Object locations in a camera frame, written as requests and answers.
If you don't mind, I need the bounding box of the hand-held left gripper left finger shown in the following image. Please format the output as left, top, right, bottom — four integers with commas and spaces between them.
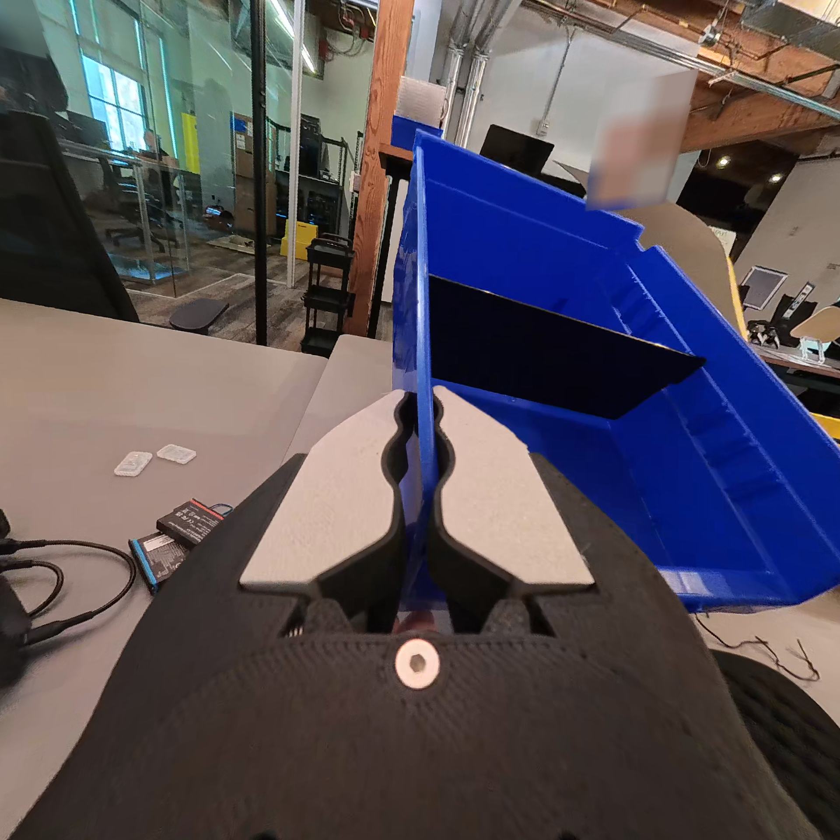
239, 388, 414, 628

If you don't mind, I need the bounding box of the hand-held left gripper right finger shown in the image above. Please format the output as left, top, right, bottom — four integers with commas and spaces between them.
427, 384, 598, 631

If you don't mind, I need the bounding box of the blue divided plastic bin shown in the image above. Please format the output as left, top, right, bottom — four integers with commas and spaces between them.
392, 128, 840, 618

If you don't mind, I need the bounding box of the black battery with red label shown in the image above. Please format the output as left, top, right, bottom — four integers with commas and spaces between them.
155, 498, 235, 542

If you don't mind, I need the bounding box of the black battery with blue edge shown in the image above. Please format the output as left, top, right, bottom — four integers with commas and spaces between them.
128, 532, 195, 592

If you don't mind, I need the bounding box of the black utility cart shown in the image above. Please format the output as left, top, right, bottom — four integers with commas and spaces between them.
300, 234, 358, 358

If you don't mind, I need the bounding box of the black stand pole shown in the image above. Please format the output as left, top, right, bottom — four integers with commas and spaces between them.
250, 0, 277, 345

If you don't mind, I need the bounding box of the black textured pad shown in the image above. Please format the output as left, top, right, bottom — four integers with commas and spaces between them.
709, 650, 840, 840

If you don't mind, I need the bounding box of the black monitor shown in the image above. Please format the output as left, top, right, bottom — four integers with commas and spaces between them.
479, 125, 555, 178

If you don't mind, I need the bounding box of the small blue bin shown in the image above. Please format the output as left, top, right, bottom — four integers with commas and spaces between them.
392, 113, 445, 152

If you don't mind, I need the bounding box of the thin black cable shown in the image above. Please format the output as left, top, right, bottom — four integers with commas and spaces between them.
0, 512, 139, 651

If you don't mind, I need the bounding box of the thin dark wire tie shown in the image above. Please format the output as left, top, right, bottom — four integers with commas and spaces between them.
696, 617, 821, 683

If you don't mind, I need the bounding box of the wooden post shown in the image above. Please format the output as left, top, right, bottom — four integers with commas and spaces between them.
344, 0, 418, 340

